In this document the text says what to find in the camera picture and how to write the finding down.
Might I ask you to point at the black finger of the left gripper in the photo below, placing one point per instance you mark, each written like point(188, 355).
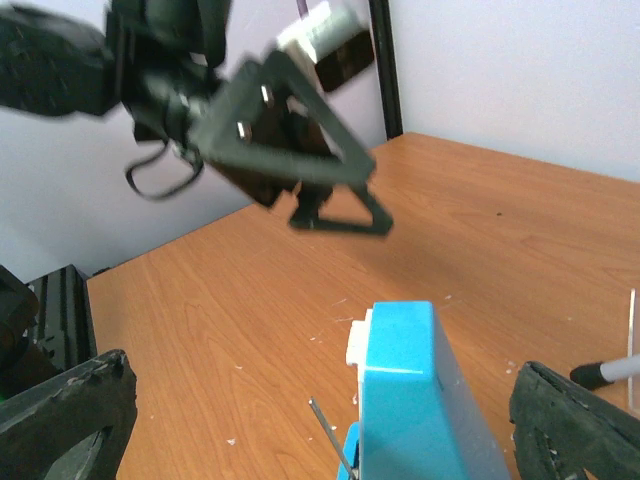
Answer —
point(270, 121)
point(339, 209)

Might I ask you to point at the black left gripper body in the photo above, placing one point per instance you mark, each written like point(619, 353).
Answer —
point(165, 77)

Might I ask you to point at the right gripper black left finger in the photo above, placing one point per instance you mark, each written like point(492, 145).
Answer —
point(76, 425)

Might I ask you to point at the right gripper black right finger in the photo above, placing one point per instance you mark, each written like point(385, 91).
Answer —
point(563, 431)

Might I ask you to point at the blue metronome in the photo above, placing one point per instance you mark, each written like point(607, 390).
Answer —
point(417, 417)

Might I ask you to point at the clear plastic metronome cover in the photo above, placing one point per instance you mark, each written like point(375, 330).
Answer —
point(633, 349)

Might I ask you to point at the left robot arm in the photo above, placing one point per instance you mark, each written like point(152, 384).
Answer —
point(55, 66)

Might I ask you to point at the white tripod music stand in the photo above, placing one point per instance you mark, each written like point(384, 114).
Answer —
point(597, 375)

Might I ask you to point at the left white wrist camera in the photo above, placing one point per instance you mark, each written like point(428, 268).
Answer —
point(325, 29)

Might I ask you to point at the black aluminium frame rail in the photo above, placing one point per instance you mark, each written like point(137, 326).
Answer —
point(380, 15)

